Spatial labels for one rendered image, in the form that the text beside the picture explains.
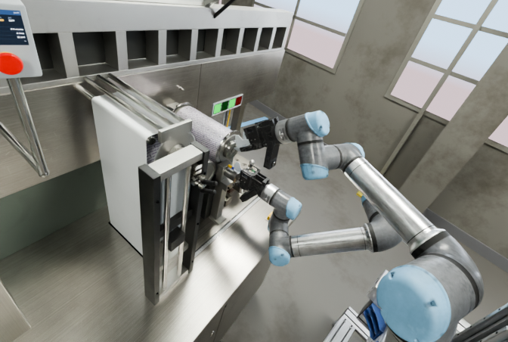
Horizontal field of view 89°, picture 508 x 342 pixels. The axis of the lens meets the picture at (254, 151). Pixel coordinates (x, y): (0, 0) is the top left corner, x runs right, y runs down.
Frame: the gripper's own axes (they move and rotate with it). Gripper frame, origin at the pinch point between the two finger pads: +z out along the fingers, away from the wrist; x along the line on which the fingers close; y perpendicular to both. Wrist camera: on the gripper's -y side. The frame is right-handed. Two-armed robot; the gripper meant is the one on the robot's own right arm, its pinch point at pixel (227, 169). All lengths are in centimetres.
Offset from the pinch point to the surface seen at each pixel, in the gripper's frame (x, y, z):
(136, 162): 41.3, 24.3, 1.5
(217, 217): 10.9, -16.4, -7.2
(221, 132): 7.9, 22.1, 0.6
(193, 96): -6.7, 20.1, 30.0
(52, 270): 63, -19, 16
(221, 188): 12.0, 1.8, -6.9
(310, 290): -54, -109, -58
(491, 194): -217, -48, -152
